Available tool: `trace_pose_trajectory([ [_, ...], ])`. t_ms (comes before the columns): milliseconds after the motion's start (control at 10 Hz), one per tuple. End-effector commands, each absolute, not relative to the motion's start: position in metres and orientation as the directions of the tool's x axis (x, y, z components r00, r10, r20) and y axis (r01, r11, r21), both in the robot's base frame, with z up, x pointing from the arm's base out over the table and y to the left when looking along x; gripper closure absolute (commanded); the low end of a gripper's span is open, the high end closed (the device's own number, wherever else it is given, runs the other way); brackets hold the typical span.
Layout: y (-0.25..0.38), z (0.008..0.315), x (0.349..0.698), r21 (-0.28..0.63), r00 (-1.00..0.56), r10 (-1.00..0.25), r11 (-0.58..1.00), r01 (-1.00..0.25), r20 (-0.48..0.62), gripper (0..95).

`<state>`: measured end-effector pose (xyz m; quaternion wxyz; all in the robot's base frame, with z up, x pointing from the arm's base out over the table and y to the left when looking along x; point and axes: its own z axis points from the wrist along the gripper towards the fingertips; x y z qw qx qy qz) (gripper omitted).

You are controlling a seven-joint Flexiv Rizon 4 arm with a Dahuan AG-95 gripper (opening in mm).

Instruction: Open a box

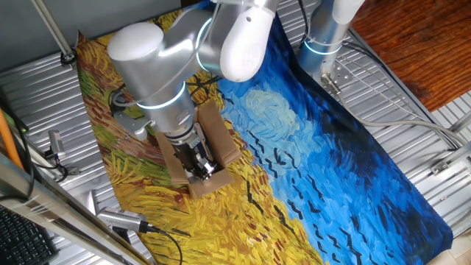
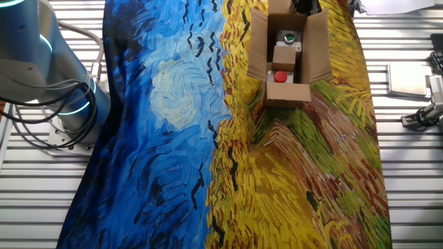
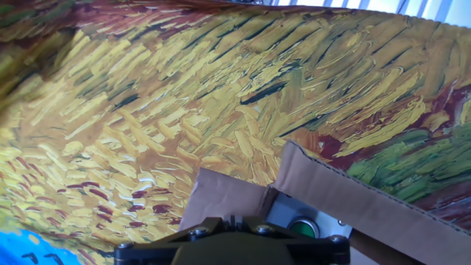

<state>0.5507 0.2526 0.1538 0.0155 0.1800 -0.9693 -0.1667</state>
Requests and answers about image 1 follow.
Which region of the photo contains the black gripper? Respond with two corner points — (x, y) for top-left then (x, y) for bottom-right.
(171, 130), (218, 184)

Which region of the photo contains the brown cardboard box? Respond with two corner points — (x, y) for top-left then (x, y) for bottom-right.
(154, 99), (242, 199)

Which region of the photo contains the painted wheat field cloth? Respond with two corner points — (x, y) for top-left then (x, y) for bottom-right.
(75, 0), (454, 265)

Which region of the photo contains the shiny metal plate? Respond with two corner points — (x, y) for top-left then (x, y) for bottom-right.
(86, 190), (99, 215)

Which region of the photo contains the black keyboard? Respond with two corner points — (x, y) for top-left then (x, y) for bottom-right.
(0, 205), (60, 265)

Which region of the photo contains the orange tube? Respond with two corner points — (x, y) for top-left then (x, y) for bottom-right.
(0, 108), (24, 170)

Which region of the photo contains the grey metal pole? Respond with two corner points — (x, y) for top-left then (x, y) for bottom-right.
(31, 0), (78, 66)

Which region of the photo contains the brown wooden board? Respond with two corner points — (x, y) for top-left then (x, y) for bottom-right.
(351, 0), (471, 113)

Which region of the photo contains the black camera cable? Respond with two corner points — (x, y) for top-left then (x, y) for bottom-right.
(146, 225), (184, 265)

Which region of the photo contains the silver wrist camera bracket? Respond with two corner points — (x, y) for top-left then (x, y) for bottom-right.
(112, 110), (155, 143)

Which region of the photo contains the silver ribbed camera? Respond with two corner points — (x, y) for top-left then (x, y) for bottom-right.
(96, 206), (155, 233)

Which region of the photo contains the small grey camera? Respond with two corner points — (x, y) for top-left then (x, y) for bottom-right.
(47, 130), (67, 159)

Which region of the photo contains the aluminium frame bar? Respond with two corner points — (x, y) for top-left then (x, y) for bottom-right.
(0, 152), (152, 265)

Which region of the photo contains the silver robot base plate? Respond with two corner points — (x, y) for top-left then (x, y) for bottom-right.
(312, 60), (354, 88)

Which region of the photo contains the grey base cable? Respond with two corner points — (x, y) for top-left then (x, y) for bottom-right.
(322, 73), (468, 146)

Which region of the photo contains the small metal corner bracket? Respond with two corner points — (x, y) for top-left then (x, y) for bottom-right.
(430, 160), (450, 176)

